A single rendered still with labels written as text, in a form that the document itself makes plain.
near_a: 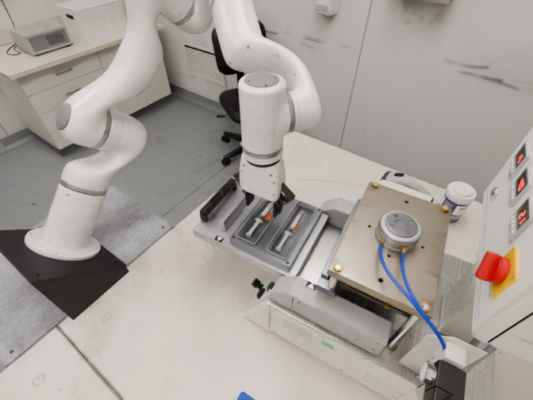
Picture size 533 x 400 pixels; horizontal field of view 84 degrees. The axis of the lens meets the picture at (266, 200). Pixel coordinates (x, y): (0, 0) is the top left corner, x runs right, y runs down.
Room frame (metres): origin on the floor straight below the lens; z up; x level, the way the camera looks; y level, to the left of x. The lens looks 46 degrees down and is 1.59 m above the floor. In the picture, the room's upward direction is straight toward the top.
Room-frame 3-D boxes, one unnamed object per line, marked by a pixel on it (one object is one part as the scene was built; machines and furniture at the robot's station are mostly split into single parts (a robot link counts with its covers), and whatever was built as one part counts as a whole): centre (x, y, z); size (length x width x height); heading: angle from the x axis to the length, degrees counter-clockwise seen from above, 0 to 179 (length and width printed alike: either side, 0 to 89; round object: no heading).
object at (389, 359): (0.34, -0.29, 0.93); 0.46 x 0.35 x 0.01; 61
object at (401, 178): (0.84, -0.55, 0.79); 0.20 x 0.08 x 0.08; 54
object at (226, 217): (0.51, 0.01, 0.97); 0.30 x 0.22 x 0.08; 61
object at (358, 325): (0.27, -0.12, 0.96); 0.26 x 0.05 x 0.07; 61
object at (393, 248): (0.32, -0.27, 1.08); 0.31 x 0.24 x 0.13; 151
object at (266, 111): (0.51, 0.00, 1.30); 0.09 x 0.08 x 0.13; 106
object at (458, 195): (0.71, -0.66, 0.82); 0.09 x 0.09 x 0.15
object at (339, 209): (0.51, -0.26, 0.96); 0.25 x 0.05 x 0.07; 61
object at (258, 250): (0.48, -0.03, 0.98); 0.20 x 0.17 x 0.03; 151
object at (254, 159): (0.51, 0.01, 1.21); 0.09 x 0.08 x 0.03; 61
